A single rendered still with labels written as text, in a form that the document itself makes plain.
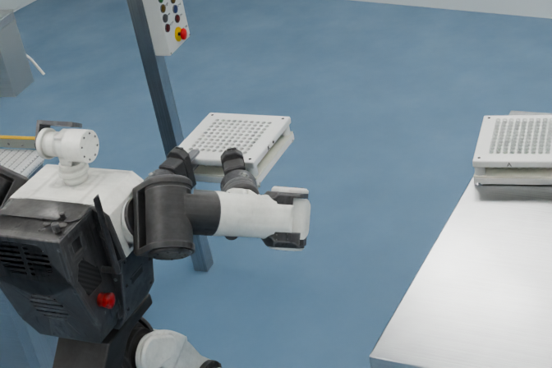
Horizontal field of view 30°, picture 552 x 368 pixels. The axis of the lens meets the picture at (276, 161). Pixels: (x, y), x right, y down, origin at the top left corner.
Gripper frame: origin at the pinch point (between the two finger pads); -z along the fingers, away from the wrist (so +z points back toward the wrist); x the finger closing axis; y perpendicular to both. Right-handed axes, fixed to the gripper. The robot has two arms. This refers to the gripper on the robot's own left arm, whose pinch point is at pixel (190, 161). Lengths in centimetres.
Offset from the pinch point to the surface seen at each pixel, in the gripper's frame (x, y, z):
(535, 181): 17, 76, -40
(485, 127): 12, 58, -53
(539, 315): 18, 94, 9
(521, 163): 12, 73, -39
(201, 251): 97, -72, -73
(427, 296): 18, 69, 11
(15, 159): 13, -72, -3
